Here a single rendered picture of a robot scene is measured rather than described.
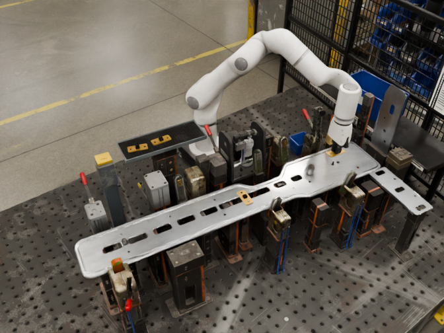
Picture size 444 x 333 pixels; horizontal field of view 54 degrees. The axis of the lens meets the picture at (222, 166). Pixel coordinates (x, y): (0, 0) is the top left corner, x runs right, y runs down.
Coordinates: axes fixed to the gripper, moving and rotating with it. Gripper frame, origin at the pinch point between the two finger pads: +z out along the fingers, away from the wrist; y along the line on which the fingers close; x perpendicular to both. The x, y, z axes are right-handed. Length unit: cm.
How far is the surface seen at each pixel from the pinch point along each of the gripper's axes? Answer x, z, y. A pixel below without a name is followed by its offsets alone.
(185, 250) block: -81, 7, 16
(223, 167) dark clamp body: -49, 4, -16
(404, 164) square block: 26.6, 7.5, 16.7
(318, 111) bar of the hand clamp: -0.9, -10.8, -14.7
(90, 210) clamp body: -107, 4, -17
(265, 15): 129, 60, -264
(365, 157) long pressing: 16.5, 9.7, 2.9
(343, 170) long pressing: 1.7, 9.7, 5.2
